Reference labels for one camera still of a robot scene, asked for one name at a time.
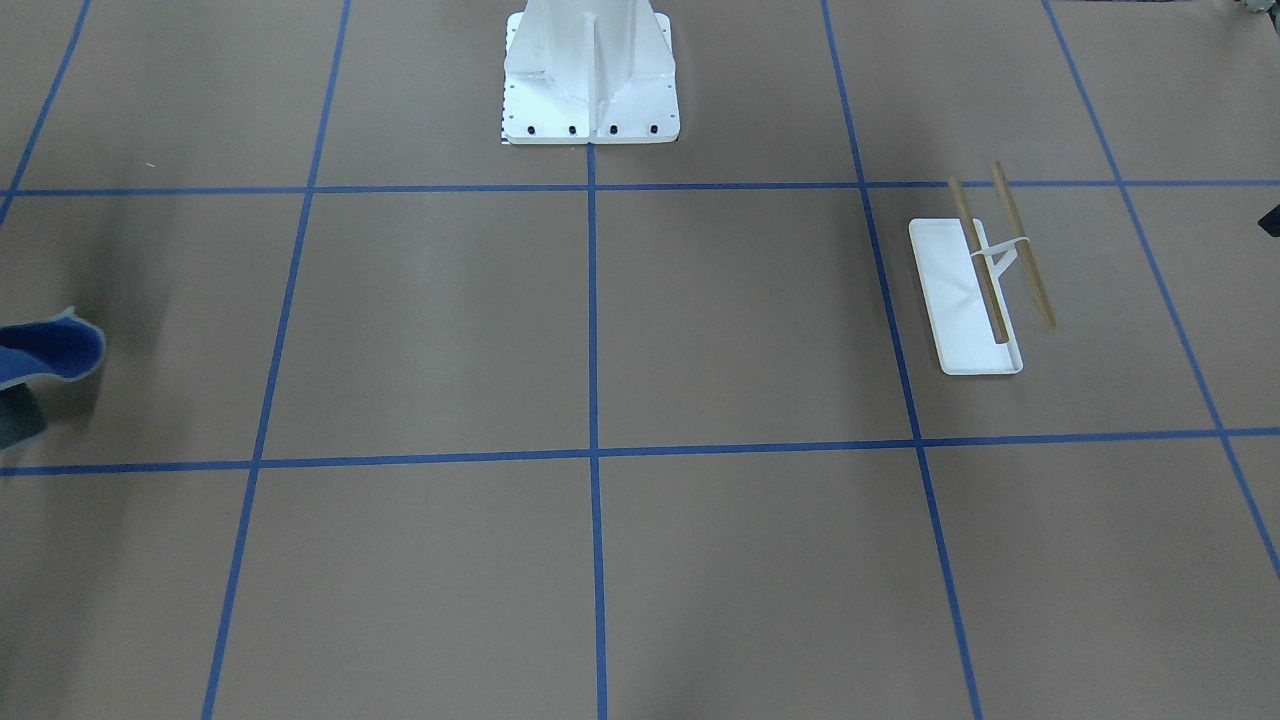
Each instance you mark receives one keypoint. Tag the white towel rack tray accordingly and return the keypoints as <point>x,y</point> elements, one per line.
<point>963,338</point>

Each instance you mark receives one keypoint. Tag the white camera mast base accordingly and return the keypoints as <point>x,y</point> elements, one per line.
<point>580,72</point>

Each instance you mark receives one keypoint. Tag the brown paper table cover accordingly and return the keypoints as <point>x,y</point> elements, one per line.
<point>398,421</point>

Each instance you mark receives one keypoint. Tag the blue grey towel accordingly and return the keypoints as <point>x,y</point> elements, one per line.
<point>64,347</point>

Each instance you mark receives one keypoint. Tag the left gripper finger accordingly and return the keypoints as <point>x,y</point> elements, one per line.
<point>1270,222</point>

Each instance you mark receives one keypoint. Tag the outer wooden rack bar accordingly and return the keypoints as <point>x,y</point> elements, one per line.
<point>1025,247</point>

